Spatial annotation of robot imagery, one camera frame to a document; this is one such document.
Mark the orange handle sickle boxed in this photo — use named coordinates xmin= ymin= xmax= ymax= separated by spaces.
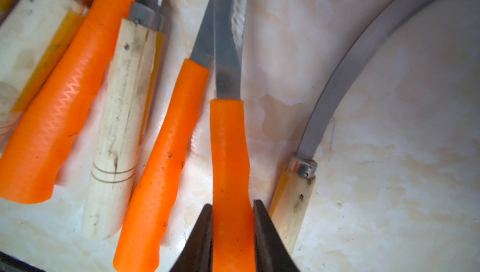
xmin=210 ymin=0 xmax=256 ymax=271

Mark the wooden handle sickle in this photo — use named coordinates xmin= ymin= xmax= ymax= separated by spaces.
xmin=1 ymin=0 xmax=93 ymax=141
xmin=82 ymin=0 xmax=165 ymax=239
xmin=269 ymin=0 xmax=436 ymax=253

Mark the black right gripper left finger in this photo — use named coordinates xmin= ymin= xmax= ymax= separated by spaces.
xmin=170 ymin=204 xmax=213 ymax=272

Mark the orange handle sickle middle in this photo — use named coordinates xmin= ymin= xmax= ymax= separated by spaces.
xmin=1 ymin=0 xmax=134 ymax=204

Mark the orange handle sickle right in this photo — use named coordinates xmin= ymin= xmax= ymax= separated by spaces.
xmin=113 ymin=0 xmax=214 ymax=271

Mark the orange handle sickle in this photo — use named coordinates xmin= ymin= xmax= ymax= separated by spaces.
xmin=1 ymin=0 xmax=134 ymax=204
xmin=113 ymin=0 xmax=214 ymax=271

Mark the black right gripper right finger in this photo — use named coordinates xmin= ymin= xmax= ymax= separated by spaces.
xmin=253 ymin=199 xmax=299 ymax=272

